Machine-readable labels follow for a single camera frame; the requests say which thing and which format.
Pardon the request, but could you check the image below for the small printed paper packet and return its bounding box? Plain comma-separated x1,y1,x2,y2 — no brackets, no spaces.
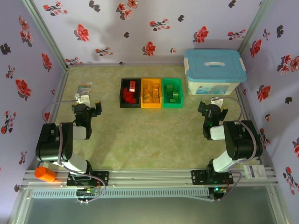
78,82,93,96

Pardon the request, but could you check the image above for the green plastic bin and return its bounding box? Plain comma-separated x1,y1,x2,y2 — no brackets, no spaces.
161,78,184,109

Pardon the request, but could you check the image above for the black plastic bin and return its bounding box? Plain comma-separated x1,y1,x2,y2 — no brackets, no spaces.
119,78,142,109

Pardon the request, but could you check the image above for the white storage box blue lid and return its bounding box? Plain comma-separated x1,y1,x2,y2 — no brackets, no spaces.
183,49,248,96

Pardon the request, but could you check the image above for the yellow plastic bin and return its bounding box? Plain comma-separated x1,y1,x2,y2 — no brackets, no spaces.
141,78,163,109

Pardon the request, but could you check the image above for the white label card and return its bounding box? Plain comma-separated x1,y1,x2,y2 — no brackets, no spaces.
242,164,266,180

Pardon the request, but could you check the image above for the orange plastic cylinder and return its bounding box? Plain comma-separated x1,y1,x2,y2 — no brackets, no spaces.
34,166,57,182

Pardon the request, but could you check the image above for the small controller board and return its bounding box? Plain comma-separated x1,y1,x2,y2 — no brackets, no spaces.
76,185,100,198
211,186,228,196

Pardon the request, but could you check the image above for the grey left arm cable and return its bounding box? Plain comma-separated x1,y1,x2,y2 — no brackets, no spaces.
42,99,105,201

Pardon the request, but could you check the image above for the thin aluminium frame rail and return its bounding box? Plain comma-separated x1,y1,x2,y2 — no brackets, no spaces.
67,62,185,68

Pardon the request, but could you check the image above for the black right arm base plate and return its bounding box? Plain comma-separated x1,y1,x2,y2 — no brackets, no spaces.
191,169,234,187

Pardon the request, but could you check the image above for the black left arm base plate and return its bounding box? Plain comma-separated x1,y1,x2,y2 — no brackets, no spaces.
66,171,110,187

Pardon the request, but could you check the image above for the aluminium frame post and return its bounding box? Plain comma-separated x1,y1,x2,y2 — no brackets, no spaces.
22,0,70,69
238,0,274,56

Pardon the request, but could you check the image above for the wide aluminium frame rail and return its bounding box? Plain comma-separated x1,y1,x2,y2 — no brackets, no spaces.
22,169,280,189

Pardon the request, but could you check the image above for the slotted grey cable duct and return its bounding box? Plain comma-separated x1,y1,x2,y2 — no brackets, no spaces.
31,188,210,199

